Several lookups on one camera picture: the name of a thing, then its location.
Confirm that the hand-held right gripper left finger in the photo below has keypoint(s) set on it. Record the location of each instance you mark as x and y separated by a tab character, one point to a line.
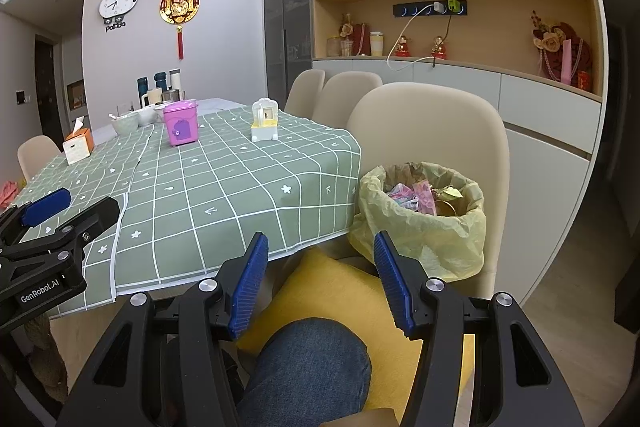
247	287

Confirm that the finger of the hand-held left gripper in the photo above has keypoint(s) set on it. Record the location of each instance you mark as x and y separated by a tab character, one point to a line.
47	204
95	217

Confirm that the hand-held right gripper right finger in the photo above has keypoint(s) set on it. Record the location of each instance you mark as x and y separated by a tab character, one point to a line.
397	287

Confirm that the yellow bag lined bin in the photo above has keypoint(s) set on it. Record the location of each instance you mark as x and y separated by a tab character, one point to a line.
425	247

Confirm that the person's left hand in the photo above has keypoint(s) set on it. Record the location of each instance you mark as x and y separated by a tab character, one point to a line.
46	352

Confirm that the beige dining chair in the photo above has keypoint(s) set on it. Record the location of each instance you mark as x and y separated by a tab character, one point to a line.
435	127
350	97
304	89
37	154

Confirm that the orange white tissue box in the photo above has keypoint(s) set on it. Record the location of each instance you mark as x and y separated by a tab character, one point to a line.
77	147

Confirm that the yellow cushion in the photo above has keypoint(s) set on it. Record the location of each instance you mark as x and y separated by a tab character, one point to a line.
320	287

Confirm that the white bowl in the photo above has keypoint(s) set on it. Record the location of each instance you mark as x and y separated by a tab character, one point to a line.
125	124
149	117

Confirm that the green checked tablecloth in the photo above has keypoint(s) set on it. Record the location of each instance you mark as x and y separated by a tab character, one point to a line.
225	187

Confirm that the person's right leg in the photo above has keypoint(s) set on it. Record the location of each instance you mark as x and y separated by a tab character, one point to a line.
310	372

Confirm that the dark wooden door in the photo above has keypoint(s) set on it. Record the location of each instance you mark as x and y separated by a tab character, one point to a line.
48	87

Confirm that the purple toy bin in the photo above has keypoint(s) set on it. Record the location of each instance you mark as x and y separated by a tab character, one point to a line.
181	127

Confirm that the white mug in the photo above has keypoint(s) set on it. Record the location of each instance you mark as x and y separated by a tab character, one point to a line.
151	98

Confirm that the dark blue thermos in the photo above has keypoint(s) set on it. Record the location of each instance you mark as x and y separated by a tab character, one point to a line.
143	89

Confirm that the steel kettle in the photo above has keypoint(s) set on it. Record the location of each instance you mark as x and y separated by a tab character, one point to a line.
171	96

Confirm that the teal thermos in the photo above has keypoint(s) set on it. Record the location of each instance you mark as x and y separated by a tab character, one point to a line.
160	81

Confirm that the white thermos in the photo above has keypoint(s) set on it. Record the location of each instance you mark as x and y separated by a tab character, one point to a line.
174	78

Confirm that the white yellow toy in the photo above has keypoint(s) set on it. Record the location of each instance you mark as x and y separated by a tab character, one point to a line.
264	122

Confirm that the white low cabinet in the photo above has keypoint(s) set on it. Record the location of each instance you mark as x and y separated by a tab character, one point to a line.
540	132

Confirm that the red doll figurine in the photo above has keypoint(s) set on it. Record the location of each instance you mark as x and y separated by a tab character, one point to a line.
403	48
439	49

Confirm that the cream tumbler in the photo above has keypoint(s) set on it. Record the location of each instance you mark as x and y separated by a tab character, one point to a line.
376	44

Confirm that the clear glass jar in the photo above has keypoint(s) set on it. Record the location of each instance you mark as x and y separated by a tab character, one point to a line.
334	47

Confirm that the tall red box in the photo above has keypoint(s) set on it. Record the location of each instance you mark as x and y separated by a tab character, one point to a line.
363	41

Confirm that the flower vase ornament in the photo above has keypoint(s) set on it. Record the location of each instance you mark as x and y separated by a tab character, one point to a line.
347	32

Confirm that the wooden shelf unit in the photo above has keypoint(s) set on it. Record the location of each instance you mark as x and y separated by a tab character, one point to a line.
500	34

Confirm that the small red box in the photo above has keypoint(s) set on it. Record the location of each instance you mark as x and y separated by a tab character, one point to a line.
583	82

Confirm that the black power strip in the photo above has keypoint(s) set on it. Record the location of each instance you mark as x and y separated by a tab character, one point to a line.
412	9

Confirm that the white charger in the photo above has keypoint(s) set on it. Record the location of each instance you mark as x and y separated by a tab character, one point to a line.
438	7

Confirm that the grey glass cabinet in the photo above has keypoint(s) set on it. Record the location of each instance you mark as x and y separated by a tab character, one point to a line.
285	7

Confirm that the green charger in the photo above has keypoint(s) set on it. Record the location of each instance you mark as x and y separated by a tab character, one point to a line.
453	5

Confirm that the framed wall picture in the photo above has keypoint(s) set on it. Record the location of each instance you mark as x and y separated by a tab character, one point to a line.
76	93

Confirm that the panda wall clock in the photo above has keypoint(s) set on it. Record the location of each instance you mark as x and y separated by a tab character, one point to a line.
116	2

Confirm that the red gold wall ornament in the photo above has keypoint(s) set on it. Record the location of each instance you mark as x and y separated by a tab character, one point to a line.
180	4

